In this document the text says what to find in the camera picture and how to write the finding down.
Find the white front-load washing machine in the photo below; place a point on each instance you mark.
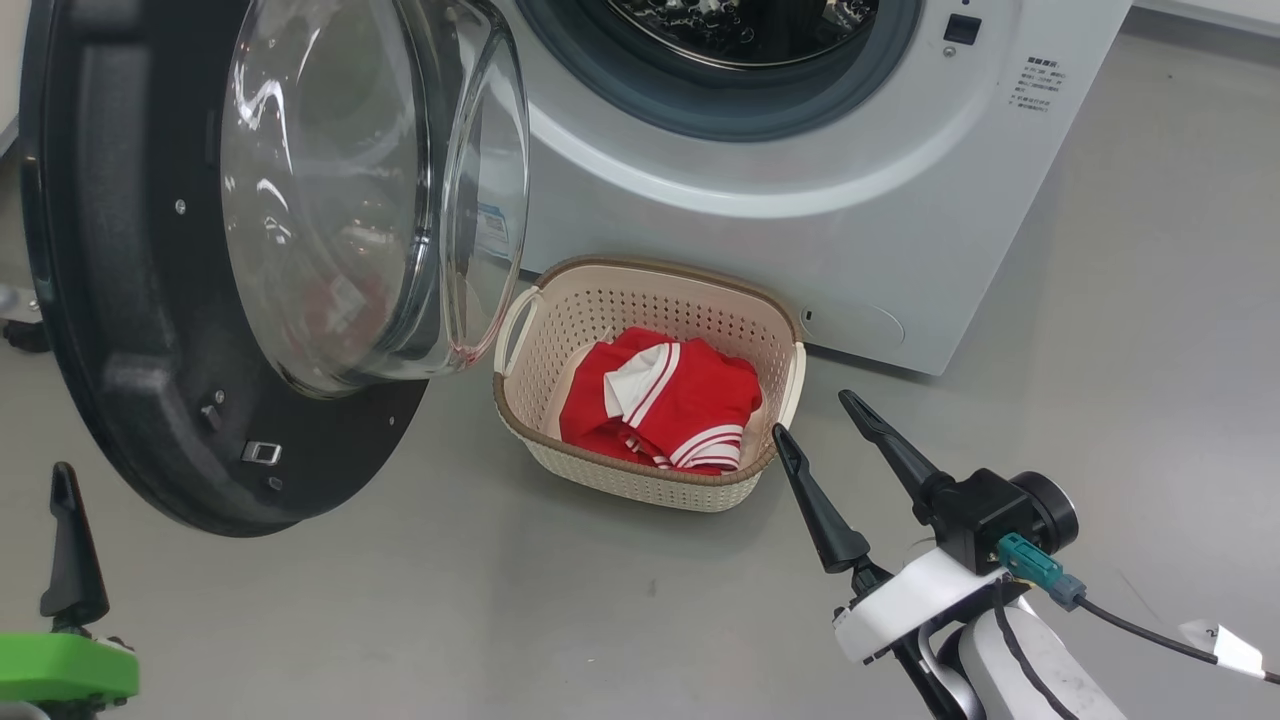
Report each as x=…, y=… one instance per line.
x=800, y=230

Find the dark round washing machine door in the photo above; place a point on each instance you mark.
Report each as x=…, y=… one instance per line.
x=120, y=330

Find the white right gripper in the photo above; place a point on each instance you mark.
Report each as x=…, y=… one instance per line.
x=910, y=605

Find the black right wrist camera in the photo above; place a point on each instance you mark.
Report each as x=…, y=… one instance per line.
x=985, y=520

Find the cream perforated laundry basket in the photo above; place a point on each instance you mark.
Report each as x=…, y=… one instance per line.
x=640, y=300

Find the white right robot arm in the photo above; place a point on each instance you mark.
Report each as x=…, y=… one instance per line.
x=1060, y=680

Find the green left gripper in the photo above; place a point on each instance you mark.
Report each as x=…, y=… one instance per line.
x=60, y=668

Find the red white basketball jersey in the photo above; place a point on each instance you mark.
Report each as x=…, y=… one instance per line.
x=700, y=400

